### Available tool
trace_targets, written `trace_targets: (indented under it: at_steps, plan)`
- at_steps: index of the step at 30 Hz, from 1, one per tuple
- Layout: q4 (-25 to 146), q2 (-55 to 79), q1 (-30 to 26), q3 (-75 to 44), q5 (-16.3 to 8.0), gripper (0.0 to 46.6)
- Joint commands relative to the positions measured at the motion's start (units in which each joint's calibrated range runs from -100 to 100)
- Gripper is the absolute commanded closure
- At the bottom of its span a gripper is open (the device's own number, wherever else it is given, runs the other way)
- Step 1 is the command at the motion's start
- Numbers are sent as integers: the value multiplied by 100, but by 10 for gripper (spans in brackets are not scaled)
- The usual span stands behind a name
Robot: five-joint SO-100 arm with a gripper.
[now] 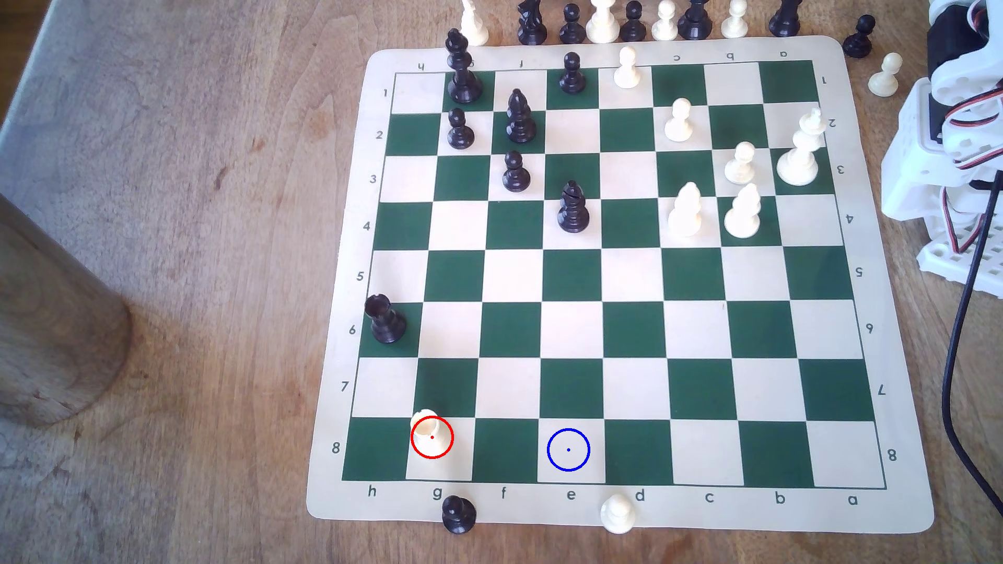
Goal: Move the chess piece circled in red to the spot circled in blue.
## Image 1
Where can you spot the green white chess mat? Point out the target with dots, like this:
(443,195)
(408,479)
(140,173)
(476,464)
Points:
(572,329)

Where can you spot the white tall chess piece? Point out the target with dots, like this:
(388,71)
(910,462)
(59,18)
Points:
(603,25)
(473,27)

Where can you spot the black bishop centre board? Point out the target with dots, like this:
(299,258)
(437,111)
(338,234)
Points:
(573,211)

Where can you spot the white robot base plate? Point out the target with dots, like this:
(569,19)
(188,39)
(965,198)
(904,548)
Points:
(983,270)

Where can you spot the white queen chess piece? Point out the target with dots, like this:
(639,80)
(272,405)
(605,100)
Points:
(799,161)

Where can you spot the metal cylindrical mug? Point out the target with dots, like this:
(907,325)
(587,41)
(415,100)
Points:
(47,329)

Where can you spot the black bishop chess piece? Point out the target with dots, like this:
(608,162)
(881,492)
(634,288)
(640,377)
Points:
(520,121)

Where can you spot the black rook chess piece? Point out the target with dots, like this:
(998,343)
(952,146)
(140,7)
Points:
(386,321)

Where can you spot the white pawn chess piece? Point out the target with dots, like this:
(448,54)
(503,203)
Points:
(885,78)
(617,515)
(627,72)
(740,167)
(734,23)
(664,25)
(678,124)

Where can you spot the black tall chess piece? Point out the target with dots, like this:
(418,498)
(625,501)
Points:
(784,20)
(695,22)

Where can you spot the white bishop chess piece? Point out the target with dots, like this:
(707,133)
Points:
(686,215)
(743,218)

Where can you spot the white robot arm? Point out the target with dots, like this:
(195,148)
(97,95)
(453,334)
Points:
(913,172)

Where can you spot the black knight chess piece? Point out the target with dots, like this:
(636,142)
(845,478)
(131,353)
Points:
(532,25)

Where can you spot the black king chess piece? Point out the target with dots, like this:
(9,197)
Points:
(463,78)

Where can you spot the black pawn chess piece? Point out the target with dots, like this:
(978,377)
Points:
(572,77)
(859,41)
(516,176)
(572,27)
(633,26)
(458,517)
(461,133)

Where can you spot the white rook chess piece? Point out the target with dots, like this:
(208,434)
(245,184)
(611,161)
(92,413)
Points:
(425,427)

